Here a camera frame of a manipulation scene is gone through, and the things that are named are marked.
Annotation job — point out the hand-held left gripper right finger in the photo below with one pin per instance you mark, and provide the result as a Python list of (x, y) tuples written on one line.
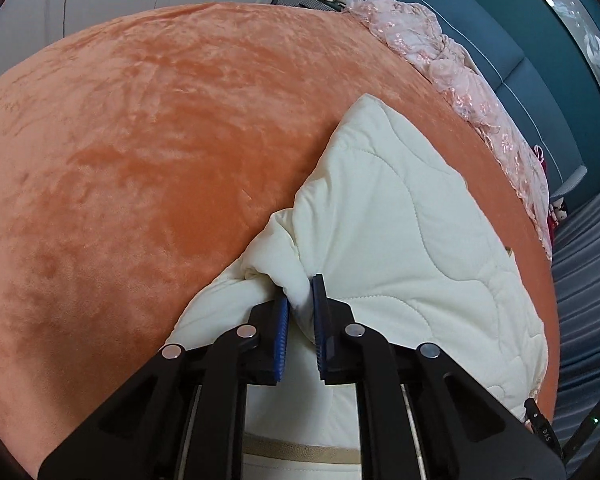
[(317, 325)]

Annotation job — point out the orange plush blanket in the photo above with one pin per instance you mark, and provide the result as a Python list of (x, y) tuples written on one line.
[(130, 160)]

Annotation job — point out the silver wall decoration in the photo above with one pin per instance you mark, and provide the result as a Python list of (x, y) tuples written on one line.
[(590, 45)]

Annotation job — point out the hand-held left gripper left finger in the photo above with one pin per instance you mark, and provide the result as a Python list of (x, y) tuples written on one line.
[(281, 340)]

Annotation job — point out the red white plush toy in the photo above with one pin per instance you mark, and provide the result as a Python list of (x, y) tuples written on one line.
[(557, 210)]

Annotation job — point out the white quilted blanket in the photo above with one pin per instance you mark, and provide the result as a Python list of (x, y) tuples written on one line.
[(405, 220)]

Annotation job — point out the grey blue pleated curtain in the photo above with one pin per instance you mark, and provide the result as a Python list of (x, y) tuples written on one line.
[(590, 310)]

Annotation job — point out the blue padded headboard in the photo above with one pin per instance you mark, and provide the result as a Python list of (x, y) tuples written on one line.
[(505, 25)]

